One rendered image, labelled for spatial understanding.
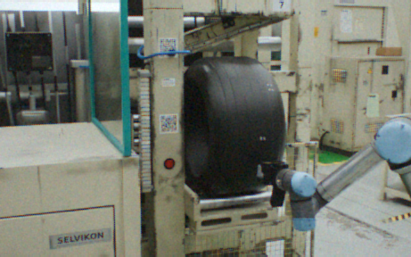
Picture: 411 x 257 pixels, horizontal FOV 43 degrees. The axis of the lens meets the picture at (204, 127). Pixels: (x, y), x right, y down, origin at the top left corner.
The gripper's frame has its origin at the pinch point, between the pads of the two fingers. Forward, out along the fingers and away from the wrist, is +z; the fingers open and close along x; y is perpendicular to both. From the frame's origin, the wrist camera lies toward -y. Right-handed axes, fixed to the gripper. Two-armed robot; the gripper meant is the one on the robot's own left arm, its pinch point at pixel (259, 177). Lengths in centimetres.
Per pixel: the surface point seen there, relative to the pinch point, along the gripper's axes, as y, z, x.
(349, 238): -84, 158, -148
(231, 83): 36.2, 0.7, 9.9
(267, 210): -15.6, 9.7, -7.5
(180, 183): -2.3, 17.8, 26.5
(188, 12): 68, 35, 14
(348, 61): 64, 376, -303
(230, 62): 44.7, 10.9, 5.7
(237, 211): -14.6, 10.7, 5.4
